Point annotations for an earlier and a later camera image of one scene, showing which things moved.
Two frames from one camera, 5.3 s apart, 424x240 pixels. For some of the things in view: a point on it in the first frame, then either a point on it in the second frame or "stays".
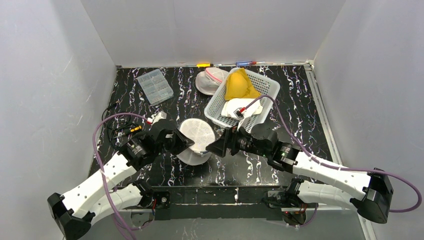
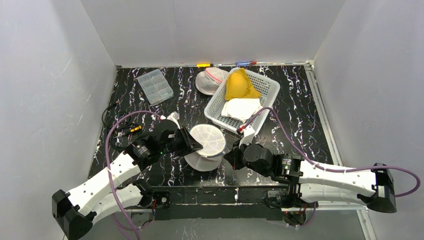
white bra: (252, 106) stays
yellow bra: (238, 85) stays
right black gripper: (232, 141) -> (234, 159)
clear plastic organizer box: (156, 87) stays
